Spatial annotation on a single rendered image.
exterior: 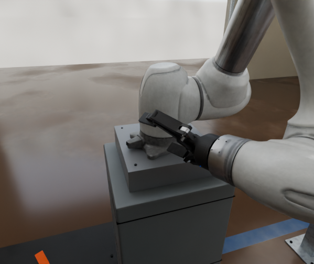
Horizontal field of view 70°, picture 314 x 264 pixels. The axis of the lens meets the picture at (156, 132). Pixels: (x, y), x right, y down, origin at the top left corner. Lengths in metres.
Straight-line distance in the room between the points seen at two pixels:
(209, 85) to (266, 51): 5.50
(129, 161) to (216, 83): 0.36
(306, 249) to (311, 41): 1.48
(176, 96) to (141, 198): 0.32
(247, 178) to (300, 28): 0.24
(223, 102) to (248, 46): 0.18
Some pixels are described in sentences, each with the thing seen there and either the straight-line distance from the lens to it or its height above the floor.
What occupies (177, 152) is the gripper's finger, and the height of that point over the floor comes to 0.95.
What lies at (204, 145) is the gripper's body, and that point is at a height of 1.05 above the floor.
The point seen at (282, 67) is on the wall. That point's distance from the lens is 6.67.
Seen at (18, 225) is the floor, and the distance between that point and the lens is 1.94.
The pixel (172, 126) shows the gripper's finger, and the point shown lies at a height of 1.08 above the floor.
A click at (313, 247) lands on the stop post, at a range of 1.74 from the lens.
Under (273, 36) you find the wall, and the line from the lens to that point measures 6.25.
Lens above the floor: 1.27
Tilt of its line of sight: 26 degrees down
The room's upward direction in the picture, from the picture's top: straight up
